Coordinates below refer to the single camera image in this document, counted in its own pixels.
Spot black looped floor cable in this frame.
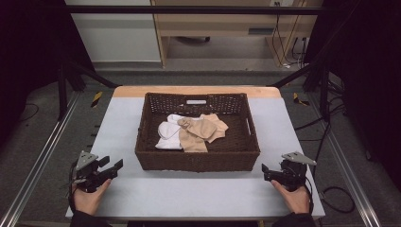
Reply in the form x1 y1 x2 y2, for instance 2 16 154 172
320 185 357 214

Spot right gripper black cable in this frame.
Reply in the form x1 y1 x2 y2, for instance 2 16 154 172
304 175 316 216

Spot thin black floor cable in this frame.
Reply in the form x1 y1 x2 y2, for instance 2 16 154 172
18 102 41 123

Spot hanging desk cables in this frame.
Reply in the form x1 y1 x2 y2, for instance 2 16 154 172
271 1 309 69

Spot yellow black floor tape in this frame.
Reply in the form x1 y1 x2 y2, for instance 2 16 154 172
90 91 104 109
292 92 310 107

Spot wooden desk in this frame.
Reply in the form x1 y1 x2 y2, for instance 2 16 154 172
150 0 324 69

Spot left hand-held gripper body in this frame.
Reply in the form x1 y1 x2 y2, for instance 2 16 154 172
71 149 110 194

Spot aluminium floor rail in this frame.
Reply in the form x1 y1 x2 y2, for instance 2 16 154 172
306 93 384 227
0 91 82 227

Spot beige sock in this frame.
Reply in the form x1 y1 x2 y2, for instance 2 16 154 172
179 113 230 154
177 116 218 140

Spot white cabinet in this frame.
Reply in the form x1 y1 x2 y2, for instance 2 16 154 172
64 0 163 63

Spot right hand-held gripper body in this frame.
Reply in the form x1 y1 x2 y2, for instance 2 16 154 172
278 150 318 192

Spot white sock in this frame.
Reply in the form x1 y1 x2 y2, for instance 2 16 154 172
154 113 202 150
157 121 183 141

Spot black metal stand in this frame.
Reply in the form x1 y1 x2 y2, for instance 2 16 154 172
268 58 332 122
56 60 119 121

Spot person's right hand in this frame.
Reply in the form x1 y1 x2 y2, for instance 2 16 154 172
270 179 312 216

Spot black horizontal frame bar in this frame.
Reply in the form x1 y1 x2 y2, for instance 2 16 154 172
62 5 335 15

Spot person's left hand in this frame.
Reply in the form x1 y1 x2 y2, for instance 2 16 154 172
72 178 113 217

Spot brown wicker basket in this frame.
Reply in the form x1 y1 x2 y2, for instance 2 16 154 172
134 92 261 173

